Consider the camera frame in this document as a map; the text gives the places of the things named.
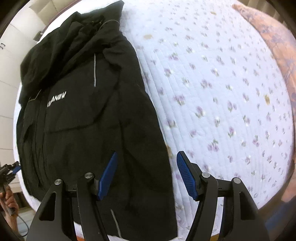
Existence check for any white floral quilted bedspread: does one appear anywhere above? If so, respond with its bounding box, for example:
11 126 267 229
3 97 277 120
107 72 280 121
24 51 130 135
12 0 295 241

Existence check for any pink floral pillow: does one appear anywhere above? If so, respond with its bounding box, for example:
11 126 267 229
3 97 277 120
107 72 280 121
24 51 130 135
232 3 296 202

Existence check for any person left hand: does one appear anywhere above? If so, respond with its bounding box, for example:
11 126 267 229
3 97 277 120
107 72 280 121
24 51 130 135
1 186 19 217

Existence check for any black jacket with reflective piping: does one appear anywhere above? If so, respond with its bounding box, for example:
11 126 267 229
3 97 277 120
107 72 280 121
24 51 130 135
16 1 178 240

